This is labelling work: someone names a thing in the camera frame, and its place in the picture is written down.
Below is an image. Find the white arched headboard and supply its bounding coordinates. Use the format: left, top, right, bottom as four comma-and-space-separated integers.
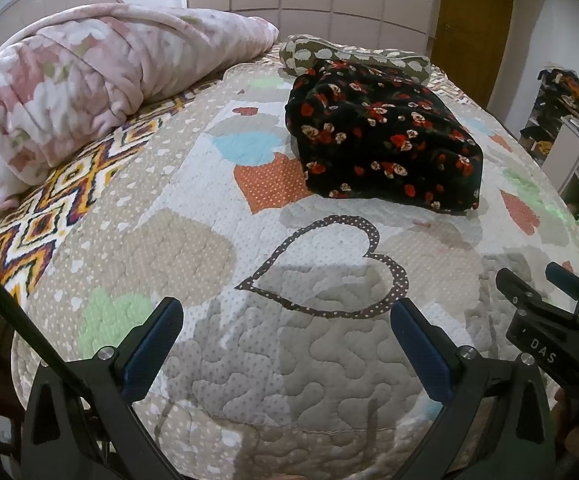
0, 0, 125, 61

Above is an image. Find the brown wooden door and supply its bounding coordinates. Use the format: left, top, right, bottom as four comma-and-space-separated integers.
429, 0, 515, 108

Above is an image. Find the pink floral fleece blanket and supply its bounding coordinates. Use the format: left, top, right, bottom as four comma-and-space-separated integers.
0, 2, 280, 211

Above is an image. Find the zigzag patterned blanket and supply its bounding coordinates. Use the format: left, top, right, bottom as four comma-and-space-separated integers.
0, 95, 200, 306

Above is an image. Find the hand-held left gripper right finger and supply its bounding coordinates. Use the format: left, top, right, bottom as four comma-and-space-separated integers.
390, 297, 555, 480

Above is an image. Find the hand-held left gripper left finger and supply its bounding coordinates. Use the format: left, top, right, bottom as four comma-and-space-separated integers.
20, 296, 190, 480

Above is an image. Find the olive spotted pillow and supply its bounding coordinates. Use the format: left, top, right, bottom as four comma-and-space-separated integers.
278, 34, 433, 86

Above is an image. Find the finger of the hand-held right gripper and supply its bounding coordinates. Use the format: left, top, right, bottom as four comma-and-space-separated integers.
545, 261, 579, 311
497, 268, 550, 316

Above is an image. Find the thick black cable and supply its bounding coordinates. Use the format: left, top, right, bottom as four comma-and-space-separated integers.
0, 250, 100, 411

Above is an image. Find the black floral garment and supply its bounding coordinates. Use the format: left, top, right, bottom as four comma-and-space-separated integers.
284, 59, 485, 216

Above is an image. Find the beige quilted heart bedspread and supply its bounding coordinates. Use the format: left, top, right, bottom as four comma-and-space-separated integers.
12, 42, 579, 480

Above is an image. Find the colourful clothes pile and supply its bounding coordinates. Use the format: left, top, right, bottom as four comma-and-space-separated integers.
538, 67, 579, 107

